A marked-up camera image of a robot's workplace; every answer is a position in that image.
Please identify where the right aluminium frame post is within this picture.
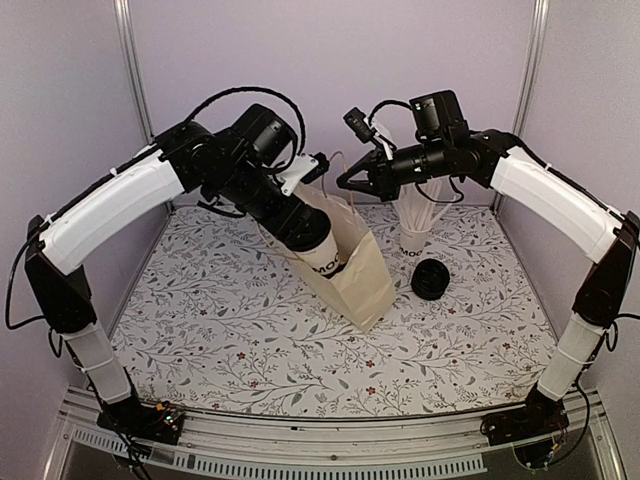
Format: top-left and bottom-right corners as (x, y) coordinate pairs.
(489, 0), (550, 211)

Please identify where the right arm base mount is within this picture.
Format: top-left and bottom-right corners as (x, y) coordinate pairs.
(480, 390), (569, 469)

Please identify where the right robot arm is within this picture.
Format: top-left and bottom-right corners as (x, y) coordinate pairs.
(337, 90), (639, 436)

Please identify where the left aluminium frame post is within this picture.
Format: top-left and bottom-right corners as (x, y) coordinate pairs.
(113, 0), (153, 142)

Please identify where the bundle of wrapped white straws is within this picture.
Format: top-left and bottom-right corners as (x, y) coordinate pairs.
(393, 178), (459, 232)

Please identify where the floral table mat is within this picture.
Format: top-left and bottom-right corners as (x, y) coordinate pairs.
(112, 205), (556, 417)

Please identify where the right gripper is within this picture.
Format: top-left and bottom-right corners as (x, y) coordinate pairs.
(337, 137), (449, 202)

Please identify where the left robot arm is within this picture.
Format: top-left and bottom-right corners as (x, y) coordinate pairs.
(17, 104), (338, 434)

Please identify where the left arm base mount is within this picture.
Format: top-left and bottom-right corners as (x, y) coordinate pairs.
(97, 396), (184, 445)

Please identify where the aluminium frame post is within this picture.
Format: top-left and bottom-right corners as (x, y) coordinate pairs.
(113, 0), (153, 142)
(489, 0), (550, 211)

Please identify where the aluminium front rail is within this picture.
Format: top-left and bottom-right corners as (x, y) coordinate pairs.
(44, 388), (631, 479)

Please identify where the stack of black lids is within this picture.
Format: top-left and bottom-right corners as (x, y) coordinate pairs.
(411, 258), (451, 301)

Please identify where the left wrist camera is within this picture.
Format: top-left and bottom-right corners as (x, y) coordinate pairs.
(276, 152), (329, 196)

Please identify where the kraft paper bag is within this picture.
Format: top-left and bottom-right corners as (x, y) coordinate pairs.
(275, 183), (396, 333)

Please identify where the white cup holding straws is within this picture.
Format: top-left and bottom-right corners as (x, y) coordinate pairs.
(399, 225), (429, 258)

